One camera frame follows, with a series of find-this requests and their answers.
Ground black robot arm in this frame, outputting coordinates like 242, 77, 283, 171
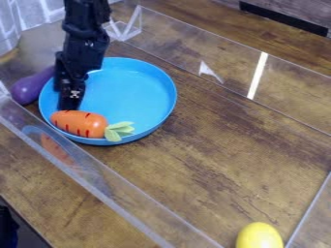
53, 0, 111, 110

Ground blue plastic plate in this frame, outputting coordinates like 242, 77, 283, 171
39, 57, 178, 145

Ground orange toy carrot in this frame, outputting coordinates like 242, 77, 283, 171
51, 110, 135, 141

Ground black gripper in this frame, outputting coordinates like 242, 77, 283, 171
53, 27, 109, 110

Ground white curtain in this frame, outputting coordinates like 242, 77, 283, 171
0, 0, 63, 56

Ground yellow toy lemon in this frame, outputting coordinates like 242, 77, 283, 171
235, 222, 284, 248

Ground purple toy eggplant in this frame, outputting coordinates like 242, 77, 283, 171
11, 66, 55, 105

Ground clear acrylic enclosure wall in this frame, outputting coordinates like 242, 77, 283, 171
0, 0, 331, 248

